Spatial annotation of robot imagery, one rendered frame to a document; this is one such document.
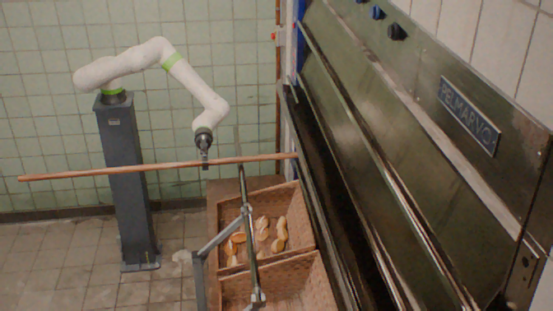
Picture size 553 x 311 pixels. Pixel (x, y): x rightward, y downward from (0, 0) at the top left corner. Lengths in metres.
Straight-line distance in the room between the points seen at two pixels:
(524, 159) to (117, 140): 2.51
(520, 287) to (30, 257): 3.46
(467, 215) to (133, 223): 2.62
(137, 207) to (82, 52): 1.06
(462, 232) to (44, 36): 2.98
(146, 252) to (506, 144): 2.90
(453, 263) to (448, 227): 0.08
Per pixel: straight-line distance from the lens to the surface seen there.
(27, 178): 2.48
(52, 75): 3.66
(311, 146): 2.06
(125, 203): 3.33
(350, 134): 1.84
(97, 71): 2.74
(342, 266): 1.47
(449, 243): 1.10
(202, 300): 2.41
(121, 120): 3.02
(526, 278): 0.91
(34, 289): 3.73
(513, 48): 0.88
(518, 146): 0.91
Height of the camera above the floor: 2.45
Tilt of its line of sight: 31 degrees down
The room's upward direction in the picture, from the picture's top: straight up
